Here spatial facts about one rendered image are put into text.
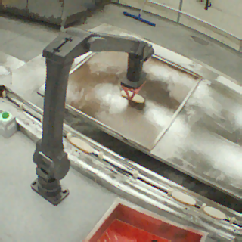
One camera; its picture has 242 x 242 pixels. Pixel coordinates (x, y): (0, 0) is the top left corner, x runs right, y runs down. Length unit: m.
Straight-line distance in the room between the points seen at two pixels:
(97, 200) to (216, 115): 0.61
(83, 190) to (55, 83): 0.43
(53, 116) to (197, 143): 0.59
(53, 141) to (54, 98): 0.14
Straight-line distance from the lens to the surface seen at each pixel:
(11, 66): 1.76
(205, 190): 1.20
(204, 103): 1.39
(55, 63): 0.78
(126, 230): 1.02
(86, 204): 1.07
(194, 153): 1.20
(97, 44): 0.82
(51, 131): 0.89
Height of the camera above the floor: 1.69
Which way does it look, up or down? 39 degrees down
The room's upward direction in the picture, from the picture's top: 10 degrees clockwise
